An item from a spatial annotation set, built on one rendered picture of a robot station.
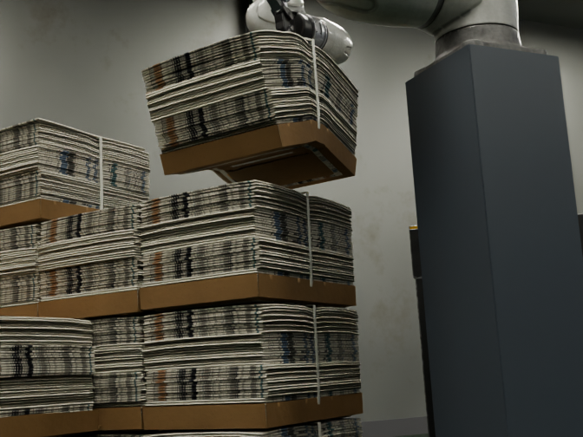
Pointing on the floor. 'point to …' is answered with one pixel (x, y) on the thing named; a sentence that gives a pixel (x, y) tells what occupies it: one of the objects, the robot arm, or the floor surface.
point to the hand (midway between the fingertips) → (251, 9)
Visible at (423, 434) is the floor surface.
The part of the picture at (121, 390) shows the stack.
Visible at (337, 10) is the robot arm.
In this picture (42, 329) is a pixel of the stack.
